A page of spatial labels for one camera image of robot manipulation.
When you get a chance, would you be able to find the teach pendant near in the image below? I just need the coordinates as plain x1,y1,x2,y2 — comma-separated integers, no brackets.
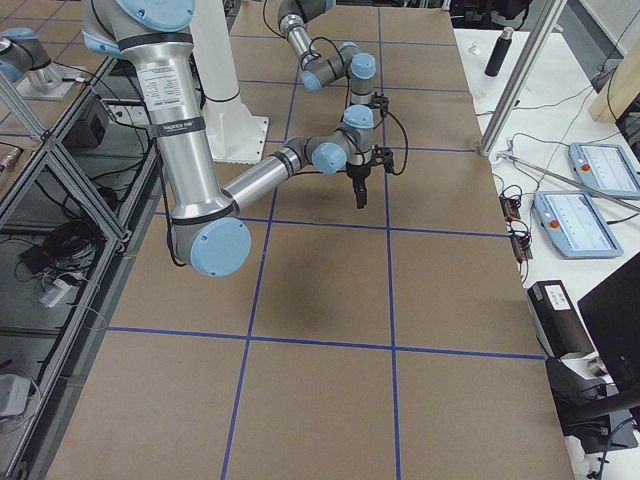
533,190,624,259

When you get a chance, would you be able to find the black water bottle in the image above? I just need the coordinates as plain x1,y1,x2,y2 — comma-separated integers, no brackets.
484,27,514,77

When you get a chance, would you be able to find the aluminium frame post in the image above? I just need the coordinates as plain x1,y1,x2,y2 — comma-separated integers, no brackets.
477,0,567,157

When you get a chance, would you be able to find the teach pendant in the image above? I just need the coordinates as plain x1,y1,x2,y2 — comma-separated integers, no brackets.
569,142,639,200
533,190,624,259

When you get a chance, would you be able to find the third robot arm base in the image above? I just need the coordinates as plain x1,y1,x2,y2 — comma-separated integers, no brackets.
1,27,74,101

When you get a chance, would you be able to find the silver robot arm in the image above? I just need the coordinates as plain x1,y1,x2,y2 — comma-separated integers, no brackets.
262,1,380,109
82,1,376,277

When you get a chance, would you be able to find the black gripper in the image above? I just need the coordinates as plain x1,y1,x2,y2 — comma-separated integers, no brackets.
346,163,371,209

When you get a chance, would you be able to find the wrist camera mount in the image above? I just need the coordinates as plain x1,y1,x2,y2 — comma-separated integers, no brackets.
372,145,395,174
370,92,389,118

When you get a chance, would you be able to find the black monitor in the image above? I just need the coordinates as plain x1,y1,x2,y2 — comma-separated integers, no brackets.
578,254,639,388

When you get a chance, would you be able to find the teach pendant far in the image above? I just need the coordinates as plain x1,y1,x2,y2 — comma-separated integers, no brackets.
569,142,639,200

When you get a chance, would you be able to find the small circuit board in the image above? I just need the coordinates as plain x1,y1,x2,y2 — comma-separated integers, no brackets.
500,197,521,220

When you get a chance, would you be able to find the white pedestal column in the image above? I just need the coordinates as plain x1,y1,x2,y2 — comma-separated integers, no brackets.
190,0,269,164

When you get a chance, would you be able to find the black box with label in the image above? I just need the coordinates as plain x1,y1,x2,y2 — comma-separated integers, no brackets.
526,280,595,360

